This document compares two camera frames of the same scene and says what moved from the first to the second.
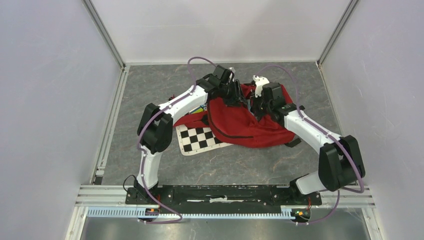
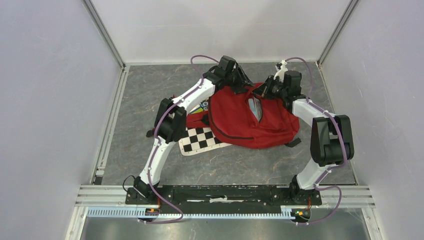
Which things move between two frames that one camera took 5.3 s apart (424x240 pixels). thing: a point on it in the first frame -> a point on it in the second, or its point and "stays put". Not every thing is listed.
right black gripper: (253, 108) -> (263, 89)
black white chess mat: (194, 140) stays put
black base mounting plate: (218, 197) stays put
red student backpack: (236, 126) stays put
